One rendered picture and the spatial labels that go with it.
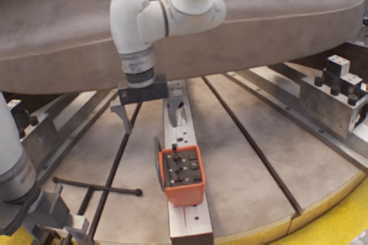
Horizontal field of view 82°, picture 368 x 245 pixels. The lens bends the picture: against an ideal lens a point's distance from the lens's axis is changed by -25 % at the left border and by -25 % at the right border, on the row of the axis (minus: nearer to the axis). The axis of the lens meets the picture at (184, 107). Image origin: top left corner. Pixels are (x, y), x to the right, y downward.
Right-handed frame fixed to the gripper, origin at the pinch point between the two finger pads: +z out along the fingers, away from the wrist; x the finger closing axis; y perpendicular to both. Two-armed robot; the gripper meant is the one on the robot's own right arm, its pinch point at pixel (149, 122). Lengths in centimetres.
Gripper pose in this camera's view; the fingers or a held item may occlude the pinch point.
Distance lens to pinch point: 78.7
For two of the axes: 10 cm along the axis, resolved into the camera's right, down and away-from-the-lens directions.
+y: 1.0, 5.2, -8.5
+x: 9.9, -1.5, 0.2
